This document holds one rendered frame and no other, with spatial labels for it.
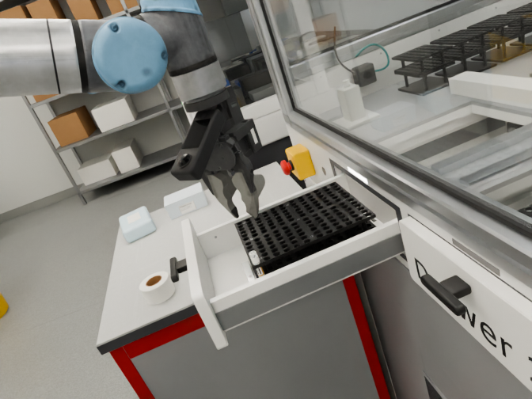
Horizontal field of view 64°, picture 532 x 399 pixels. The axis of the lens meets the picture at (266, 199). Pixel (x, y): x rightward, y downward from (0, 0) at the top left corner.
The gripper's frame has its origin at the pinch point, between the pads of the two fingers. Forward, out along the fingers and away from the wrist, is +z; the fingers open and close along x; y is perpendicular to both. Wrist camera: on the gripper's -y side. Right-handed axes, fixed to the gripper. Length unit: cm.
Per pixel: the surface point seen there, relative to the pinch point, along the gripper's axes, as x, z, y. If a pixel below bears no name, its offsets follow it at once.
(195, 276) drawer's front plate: 2.8, 3.8, -12.2
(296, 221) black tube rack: -4.9, 6.6, 7.5
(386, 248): -21.2, 10.8, 5.7
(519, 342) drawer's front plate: -40.4, 8.1, -13.0
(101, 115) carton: 322, 22, 221
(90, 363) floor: 147, 98, 21
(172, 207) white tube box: 54, 17, 32
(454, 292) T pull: -34.0, 5.4, -9.4
